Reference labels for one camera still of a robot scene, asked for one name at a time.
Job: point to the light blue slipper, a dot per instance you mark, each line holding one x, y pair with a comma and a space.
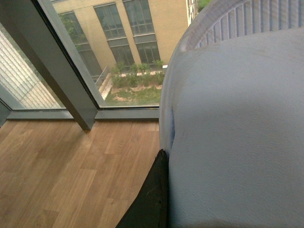
232, 117

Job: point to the left window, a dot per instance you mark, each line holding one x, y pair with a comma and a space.
87, 59

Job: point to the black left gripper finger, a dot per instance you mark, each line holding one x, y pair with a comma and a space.
149, 209

